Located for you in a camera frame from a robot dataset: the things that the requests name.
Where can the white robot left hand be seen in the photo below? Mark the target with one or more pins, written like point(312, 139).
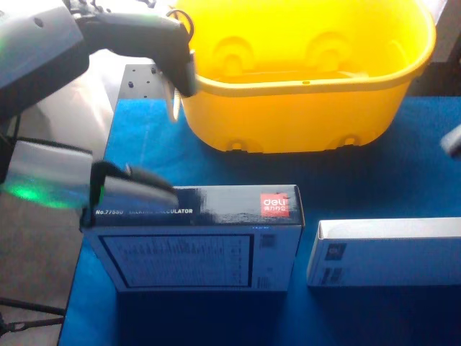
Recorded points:
point(50, 173)

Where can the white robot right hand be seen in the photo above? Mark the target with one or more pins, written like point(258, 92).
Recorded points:
point(453, 141)

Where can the white cardboard box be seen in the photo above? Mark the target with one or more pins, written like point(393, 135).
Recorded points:
point(216, 259)

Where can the blue table cloth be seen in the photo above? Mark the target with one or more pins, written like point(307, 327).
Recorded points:
point(360, 180)

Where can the yellow plastic basket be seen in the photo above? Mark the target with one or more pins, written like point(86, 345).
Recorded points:
point(288, 115)

